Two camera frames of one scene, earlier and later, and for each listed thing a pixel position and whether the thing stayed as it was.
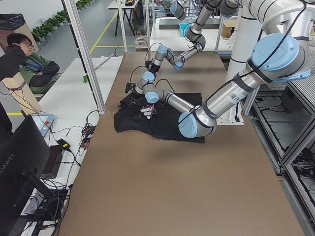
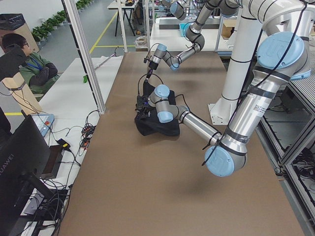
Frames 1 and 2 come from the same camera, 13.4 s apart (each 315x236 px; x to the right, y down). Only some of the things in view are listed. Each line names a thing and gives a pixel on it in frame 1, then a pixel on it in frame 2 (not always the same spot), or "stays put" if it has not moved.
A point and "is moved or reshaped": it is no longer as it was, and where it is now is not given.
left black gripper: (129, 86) -> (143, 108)
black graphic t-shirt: (160, 119) is moved or reshaped
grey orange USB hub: (87, 133) stays put
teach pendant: (44, 122) stays put
